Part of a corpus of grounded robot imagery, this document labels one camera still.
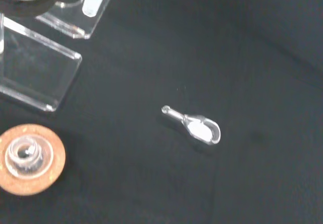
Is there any clear acrylic funnel stand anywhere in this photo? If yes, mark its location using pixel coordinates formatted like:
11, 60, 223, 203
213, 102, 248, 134
0, 0, 118, 113

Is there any glass weighing funnel with powder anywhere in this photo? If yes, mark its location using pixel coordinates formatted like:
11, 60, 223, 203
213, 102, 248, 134
161, 105, 222, 146

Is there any round-bottom glass flask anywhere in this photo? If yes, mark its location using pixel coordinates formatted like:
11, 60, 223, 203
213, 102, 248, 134
4, 136, 55, 180

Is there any cork ring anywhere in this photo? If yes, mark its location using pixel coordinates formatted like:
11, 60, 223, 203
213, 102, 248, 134
0, 123, 67, 197

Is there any black cloth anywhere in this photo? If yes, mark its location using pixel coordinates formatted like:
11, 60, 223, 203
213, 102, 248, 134
0, 0, 323, 224

